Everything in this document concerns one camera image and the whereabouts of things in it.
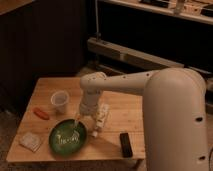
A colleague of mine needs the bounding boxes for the wooden shelf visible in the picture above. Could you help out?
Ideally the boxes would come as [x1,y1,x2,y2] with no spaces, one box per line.
[101,0,213,25]

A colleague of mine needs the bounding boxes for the orange carrot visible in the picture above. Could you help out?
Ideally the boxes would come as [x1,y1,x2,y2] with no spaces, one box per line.
[33,108,50,120]

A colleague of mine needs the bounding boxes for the green ceramic bowl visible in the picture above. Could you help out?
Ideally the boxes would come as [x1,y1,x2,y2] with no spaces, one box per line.
[49,119,87,157]

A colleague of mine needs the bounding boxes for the white bottle lying down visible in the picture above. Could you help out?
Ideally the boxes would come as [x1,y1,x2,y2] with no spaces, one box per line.
[92,103,109,137]

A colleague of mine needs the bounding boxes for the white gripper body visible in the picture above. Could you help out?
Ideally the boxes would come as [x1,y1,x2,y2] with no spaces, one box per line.
[79,91,101,116]

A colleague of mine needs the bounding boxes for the clear plastic cup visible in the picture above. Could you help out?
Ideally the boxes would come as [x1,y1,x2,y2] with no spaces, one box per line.
[51,90,69,114]

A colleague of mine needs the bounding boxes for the clear wrapped snack packet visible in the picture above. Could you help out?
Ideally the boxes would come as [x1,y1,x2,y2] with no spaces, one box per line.
[19,132,42,152]

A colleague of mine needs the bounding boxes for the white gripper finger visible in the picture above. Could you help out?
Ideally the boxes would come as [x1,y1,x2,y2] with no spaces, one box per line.
[74,114,81,128]
[92,115,97,128]

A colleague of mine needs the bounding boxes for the black remote control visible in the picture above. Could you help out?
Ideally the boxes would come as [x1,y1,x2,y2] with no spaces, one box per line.
[120,133,133,158]

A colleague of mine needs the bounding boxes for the grey metal beam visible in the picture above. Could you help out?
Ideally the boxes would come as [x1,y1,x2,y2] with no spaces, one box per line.
[87,37,184,70]

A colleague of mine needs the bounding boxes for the wooden table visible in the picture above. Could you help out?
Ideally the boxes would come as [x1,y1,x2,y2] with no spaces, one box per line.
[7,77,145,171]

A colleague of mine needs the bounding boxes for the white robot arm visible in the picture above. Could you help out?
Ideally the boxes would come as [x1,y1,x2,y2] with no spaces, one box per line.
[79,68,210,171]

